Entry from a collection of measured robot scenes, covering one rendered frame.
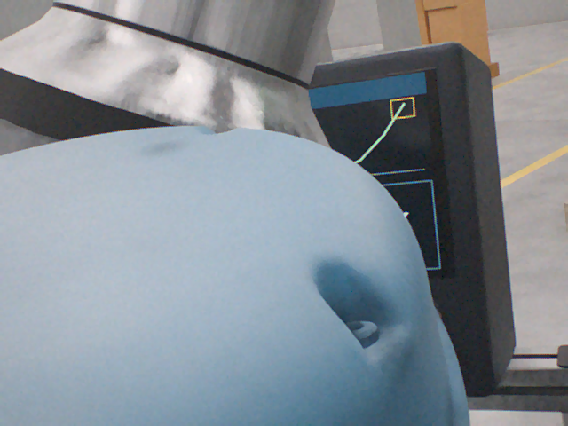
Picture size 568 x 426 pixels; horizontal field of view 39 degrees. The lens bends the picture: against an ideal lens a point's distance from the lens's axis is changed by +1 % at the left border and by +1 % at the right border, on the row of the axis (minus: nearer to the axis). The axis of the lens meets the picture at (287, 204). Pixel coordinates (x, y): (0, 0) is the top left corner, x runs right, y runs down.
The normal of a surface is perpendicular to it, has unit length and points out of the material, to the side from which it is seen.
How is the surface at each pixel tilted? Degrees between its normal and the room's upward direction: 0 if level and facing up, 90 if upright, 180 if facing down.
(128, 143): 8
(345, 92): 75
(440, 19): 90
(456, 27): 90
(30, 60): 30
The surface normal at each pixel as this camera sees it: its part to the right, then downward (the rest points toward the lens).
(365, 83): -0.38, 0.04
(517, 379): -0.34, 0.30
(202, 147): -0.16, -0.91
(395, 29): -0.70, 0.31
